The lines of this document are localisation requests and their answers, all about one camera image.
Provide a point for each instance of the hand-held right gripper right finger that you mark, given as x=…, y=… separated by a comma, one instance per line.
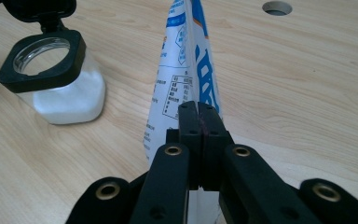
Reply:
x=214, y=155

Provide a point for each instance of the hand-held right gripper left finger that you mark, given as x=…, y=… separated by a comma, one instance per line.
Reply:
x=192, y=143

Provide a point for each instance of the white bag with blue print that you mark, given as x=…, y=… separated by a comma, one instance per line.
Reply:
x=174, y=84

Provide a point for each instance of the glass jar with black lid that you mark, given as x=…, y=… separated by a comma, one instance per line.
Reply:
x=71, y=99

